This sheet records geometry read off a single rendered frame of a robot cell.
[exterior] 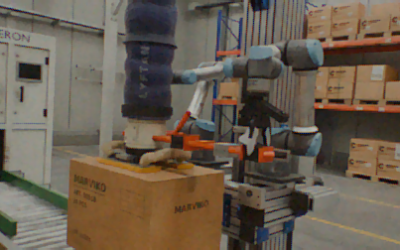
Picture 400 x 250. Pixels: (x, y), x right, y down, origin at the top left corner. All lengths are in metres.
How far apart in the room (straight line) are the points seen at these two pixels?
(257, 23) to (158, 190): 1.19
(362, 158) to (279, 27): 6.87
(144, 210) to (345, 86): 7.83
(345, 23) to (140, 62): 7.84
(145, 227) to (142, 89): 0.56
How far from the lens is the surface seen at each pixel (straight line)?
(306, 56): 1.67
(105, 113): 4.97
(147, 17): 1.58
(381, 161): 8.64
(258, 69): 1.23
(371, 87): 8.69
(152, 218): 1.36
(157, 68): 1.57
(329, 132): 10.38
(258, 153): 1.21
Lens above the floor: 1.34
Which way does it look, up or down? 3 degrees down
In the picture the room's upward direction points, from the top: 4 degrees clockwise
